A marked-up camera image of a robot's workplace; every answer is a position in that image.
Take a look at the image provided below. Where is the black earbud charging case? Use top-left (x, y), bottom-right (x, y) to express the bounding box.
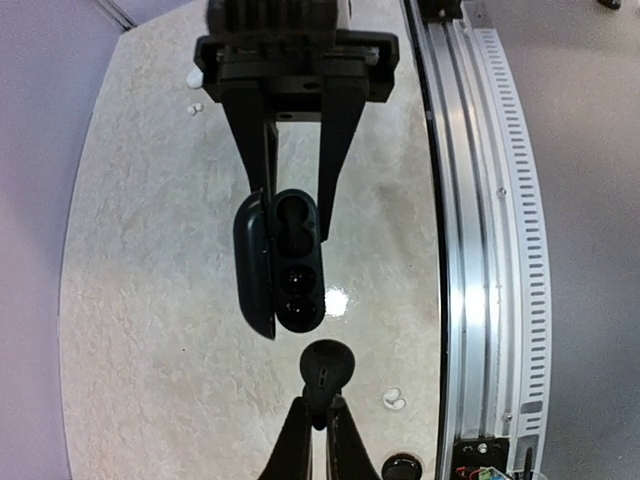
top-left (233, 189), bottom-right (325, 340)

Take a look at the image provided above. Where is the left frame post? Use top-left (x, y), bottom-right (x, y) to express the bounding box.
top-left (91, 0), bottom-right (138, 32)

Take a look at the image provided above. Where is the round black case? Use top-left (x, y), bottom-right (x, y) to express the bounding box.
top-left (381, 452), bottom-right (423, 480)

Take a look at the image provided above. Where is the black hook earbud front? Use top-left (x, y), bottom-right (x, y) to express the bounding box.
top-left (299, 339), bottom-right (355, 431)

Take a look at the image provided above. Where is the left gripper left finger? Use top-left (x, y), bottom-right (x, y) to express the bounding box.
top-left (258, 396), bottom-right (313, 480)

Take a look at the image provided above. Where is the aluminium front rail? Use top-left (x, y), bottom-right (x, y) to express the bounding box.
top-left (404, 1), bottom-right (552, 479)

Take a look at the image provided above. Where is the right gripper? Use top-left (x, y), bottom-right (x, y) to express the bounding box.
top-left (194, 1), bottom-right (400, 241)

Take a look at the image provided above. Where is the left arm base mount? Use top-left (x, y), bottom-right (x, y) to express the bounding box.
top-left (449, 437), bottom-right (540, 479)

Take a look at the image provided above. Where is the white earbud front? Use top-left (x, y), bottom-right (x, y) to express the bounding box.
top-left (382, 387), bottom-right (406, 411)

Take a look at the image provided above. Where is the white earbud charging case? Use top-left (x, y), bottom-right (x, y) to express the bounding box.
top-left (186, 68), bottom-right (203, 90)

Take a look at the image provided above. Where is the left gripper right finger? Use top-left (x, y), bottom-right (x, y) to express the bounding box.
top-left (326, 395), bottom-right (380, 480)

